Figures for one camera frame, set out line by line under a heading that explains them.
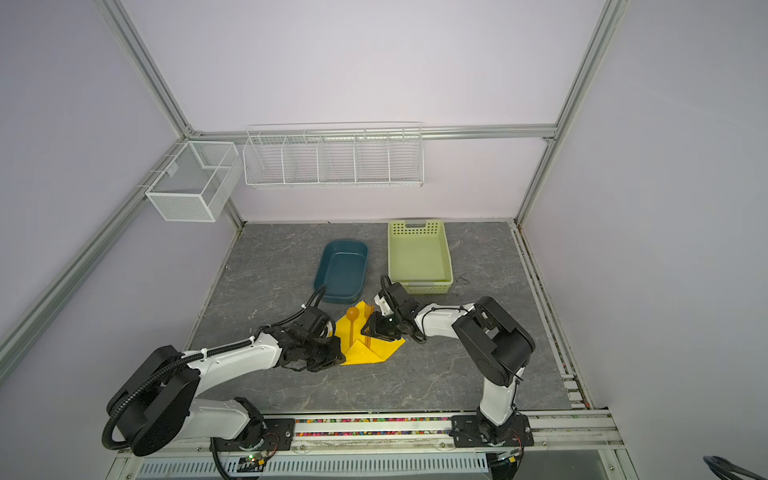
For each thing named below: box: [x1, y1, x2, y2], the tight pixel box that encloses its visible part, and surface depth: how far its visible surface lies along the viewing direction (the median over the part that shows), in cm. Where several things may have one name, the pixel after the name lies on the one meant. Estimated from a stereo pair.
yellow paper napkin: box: [335, 301, 406, 366], surface depth 88 cm
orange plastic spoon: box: [346, 307, 360, 347], surface depth 95 cm
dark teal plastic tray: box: [314, 239, 368, 303], surface depth 110 cm
